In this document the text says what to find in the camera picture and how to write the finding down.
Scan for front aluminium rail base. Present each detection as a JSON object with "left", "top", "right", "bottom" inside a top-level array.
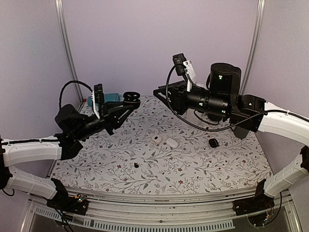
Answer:
[{"left": 23, "top": 187, "right": 302, "bottom": 232}]

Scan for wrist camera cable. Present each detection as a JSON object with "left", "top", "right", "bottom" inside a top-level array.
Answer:
[
  {"left": 59, "top": 80, "right": 95, "bottom": 114},
  {"left": 165, "top": 65, "right": 268, "bottom": 131}
]

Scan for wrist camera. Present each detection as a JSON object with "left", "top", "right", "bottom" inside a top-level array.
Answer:
[
  {"left": 92, "top": 84, "right": 104, "bottom": 119},
  {"left": 172, "top": 53, "right": 196, "bottom": 92}
]

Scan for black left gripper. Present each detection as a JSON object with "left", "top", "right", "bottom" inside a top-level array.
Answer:
[{"left": 73, "top": 101, "right": 134, "bottom": 141}]

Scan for small black earbud case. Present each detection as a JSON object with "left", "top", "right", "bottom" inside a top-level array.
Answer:
[{"left": 209, "top": 138, "right": 219, "bottom": 148}]

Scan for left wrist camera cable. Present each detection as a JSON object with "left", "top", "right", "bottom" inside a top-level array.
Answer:
[{"left": 59, "top": 80, "right": 95, "bottom": 114}]

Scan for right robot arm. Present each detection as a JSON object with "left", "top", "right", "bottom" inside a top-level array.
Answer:
[{"left": 153, "top": 63, "right": 309, "bottom": 215}]

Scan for right rear aluminium post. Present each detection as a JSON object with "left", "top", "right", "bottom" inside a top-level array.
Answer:
[{"left": 240, "top": 0, "right": 266, "bottom": 95}]

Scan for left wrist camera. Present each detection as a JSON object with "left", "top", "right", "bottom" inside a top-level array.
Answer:
[{"left": 92, "top": 84, "right": 104, "bottom": 119}]

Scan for blue ceramic cup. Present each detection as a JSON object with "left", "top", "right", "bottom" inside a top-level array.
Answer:
[{"left": 87, "top": 93, "right": 120, "bottom": 107}]

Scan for left rear aluminium post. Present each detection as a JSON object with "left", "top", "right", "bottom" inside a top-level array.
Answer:
[{"left": 54, "top": 0, "right": 84, "bottom": 102}]

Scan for beige earbud case with window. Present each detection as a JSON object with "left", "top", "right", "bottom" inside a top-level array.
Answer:
[{"left": 152, "top": 135, "right": 163, "bottom": 144}]

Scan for black glossy charging case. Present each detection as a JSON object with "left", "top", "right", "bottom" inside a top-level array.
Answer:
[{"left": 123, "top": 91, "right": 140, "bottom": 103}]

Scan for aluminium post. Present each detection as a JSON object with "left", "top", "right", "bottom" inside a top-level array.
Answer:
[
  {"left": 240, "top": 0, "right": 266, "bottom": 95},
  {"left": 54, "top": 0, "right": 84, "bottom": 102}
]

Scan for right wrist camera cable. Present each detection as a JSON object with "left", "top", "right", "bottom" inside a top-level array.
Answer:
[{"left": 165, "top": 65, "right": 268, "bottom": 131}]

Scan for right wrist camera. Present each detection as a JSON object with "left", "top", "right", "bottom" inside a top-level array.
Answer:
[{"left": 172, "top": 53, "right": 196, "bottom": 92}]

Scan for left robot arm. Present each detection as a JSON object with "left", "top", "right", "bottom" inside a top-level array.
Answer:
[{"left": 0, "top": 100, "right": 140, "bottom": 210}]

